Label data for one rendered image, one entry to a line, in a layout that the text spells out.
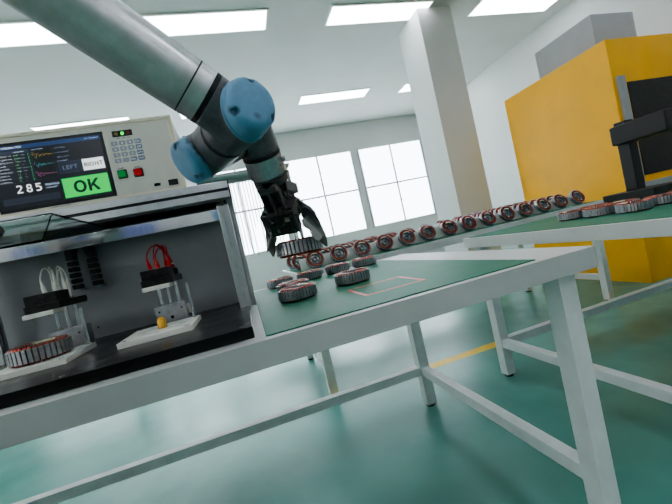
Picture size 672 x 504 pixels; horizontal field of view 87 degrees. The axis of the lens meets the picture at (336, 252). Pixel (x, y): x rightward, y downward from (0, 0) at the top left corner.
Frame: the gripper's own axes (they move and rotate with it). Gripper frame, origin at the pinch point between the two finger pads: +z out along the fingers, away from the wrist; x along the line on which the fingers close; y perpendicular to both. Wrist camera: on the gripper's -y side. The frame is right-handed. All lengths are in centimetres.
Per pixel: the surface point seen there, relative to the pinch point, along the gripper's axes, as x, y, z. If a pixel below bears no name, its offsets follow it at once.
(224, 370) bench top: -10.3, 32.4, 0.3
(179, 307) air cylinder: -36.3, 2.3, 9.4
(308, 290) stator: -3.3, -4.1, 16.9
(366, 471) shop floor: -4, 8, 101
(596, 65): 209, -253, 47
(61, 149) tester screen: -54, -17, -32
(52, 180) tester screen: -58, -11, -27
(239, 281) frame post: -20.1, -3.0, 8.6
